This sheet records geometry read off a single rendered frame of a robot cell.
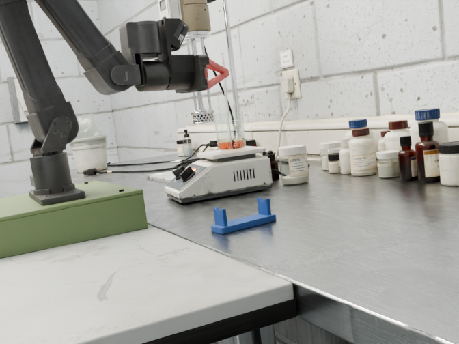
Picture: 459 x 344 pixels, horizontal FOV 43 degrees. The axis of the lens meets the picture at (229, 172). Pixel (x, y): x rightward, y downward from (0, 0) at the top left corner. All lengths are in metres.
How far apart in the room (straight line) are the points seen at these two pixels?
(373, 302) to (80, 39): 0.72
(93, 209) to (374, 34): 0.85
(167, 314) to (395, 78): 1.01
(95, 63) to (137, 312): 0.58
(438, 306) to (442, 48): 0.89
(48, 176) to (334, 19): 0.91
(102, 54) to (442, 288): 0.72
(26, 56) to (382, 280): 0.69
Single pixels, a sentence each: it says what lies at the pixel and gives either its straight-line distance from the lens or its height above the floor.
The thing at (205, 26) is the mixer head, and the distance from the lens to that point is 1.64.
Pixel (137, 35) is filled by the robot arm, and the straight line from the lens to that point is 1.12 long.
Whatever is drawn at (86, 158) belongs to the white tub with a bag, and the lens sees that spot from 2.17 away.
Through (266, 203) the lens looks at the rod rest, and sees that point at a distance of 0.89.
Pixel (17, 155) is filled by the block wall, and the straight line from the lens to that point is 3.57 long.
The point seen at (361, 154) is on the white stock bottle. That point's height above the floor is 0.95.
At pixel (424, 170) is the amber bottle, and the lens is 1.13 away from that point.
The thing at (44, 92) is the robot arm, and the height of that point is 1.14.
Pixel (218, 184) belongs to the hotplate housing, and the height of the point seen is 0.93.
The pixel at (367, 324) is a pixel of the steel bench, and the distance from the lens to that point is 0.52.
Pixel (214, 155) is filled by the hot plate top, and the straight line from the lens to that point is 1.17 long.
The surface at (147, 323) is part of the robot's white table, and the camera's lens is 0.54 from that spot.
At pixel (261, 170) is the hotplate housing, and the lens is 1.20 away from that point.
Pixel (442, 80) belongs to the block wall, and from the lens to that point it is 1.35.
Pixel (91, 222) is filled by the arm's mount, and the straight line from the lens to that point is 0.94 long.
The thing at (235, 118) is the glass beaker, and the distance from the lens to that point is 1.21.
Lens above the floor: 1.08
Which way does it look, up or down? 7 degrees down
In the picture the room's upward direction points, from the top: 7 degrees counter-clockwise
